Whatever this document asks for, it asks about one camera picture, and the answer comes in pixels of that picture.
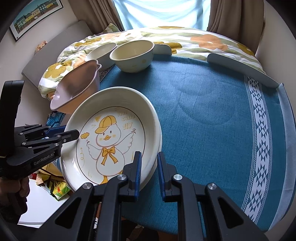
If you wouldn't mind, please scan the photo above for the duck cartoon deep plate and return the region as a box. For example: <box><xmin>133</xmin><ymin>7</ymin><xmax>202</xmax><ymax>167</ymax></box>
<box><xmin>60</xmin><ymin>86</ymin><xmax>162</xmax><ymax>191</ymax></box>

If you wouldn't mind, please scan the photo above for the pink square bowl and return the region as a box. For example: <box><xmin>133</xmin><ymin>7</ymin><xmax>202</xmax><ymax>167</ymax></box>
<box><xmin>50</xmin><ymin>60</ymin><xmax>102</xmax><ymax>114</ymax></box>

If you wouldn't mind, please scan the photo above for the white ribbed bowl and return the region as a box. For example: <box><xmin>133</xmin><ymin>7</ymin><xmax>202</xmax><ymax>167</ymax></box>
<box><xmin>84</xmin><ymin>43</ymin><xmax>117</xmax><ymax>71</ymax></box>

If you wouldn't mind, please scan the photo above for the cream round bowl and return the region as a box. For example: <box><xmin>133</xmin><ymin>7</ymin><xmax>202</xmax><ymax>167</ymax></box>
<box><xmin>109</xmin><ymin>40</ymin><xmax>154</xmax><ymax>73</ymax></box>

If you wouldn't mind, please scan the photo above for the person left hand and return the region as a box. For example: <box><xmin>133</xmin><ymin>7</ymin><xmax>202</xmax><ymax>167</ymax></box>
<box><xmin>1</xmin><ymin>177</ymin><xmax>30</xmax><ymax>224</ymax></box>

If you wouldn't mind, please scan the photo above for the grey bed headboard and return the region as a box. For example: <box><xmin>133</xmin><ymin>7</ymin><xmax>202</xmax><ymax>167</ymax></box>
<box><xmin>22</xmin><ymin>21</ymin><xmax>92</xmax><ymax>87</ymax></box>

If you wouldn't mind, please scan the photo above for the blue patterned tablecloth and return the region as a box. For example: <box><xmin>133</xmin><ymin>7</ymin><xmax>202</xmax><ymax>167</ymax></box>
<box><xmin>99</xmin><ymin>55</ymin><xmax>285</xmax><ymax>234</ymax></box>

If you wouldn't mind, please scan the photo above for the small plush toy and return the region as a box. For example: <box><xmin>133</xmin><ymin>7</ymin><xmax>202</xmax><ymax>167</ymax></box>
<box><xmin>35</xmin><ymin>41</ymin><xmax>48</xmax><ymax>54</ymax></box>

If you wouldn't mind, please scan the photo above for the green striped pillow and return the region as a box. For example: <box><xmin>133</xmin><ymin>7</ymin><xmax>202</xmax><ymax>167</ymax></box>
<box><xmin>102</xmin><ymin>23</ymin><xmax>120</xmax><ymax>34</ymax></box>

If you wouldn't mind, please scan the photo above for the framed town picture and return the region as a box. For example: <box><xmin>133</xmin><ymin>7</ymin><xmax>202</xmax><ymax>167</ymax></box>
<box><xmin>10</xmin><ymin>0</ymin><xmax>63</xmax><ymax>42</ymax></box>

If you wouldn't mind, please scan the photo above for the floral striped duvet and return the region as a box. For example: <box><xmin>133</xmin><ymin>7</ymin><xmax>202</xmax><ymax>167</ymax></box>
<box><xmin>38</xmin><ymin>26</ymin><xmax>263</xmax><ymax>98</ymax></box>

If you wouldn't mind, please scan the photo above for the left brown curtain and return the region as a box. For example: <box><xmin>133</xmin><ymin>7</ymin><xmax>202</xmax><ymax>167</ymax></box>
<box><xmin>68</xmin><ymin>0</ymin><xmax>125</xmax><ymax>34</ymax></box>

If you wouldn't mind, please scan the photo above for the brown curtain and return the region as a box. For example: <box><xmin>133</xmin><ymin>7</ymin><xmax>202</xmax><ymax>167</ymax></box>
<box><xmin>207</xmin><ymin>0</ymin><xmax>264</xmax><ymax>53</ymax></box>
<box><xmin>68</xmin><ymin>0</ymin><xmax>125</xmax><ymax>34</ymax></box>

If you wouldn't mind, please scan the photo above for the light blue window cloth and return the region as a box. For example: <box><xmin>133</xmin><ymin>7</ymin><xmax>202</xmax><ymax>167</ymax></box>
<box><xmin>114</xmin><ymin>0</ymin><xmax>211</xmax><ymax>31</ymax></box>

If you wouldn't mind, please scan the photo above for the right brown curtain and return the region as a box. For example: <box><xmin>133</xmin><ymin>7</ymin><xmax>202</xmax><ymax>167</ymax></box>
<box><xmin>207</xmin><ymin>0</ymin><xmax>264</xmax><ymax>53</ymax></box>

